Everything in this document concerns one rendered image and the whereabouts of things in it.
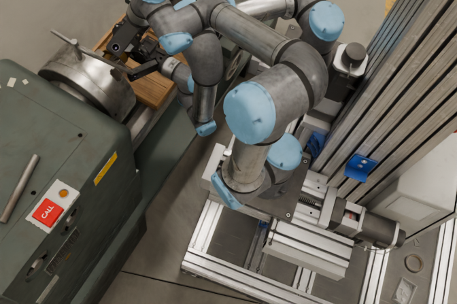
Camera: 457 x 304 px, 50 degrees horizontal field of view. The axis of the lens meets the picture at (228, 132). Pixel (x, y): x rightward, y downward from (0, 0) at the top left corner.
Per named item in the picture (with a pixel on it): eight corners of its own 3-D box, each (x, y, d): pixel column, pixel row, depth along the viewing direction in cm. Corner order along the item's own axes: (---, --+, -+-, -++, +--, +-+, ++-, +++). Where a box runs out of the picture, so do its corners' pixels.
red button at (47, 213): (51, 228, 133) (49, 226, 131) (32, 217, 133) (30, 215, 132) (64, 210, 135) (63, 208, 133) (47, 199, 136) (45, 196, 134)
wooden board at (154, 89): (157, 111, 194) (156, 106, 191) (81, 68, 199) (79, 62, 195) (196, 58, 207) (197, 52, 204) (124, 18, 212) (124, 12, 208)
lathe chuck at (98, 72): (128, 137, 180) (112, 89, 152) (58, 100, 187) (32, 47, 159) (141, 118, 184) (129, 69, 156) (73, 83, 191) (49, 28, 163)
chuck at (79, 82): (122, 144, 179) (105, 97, 151) (52, 107, 185) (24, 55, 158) (128, 137, 180) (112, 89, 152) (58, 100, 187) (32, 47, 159)
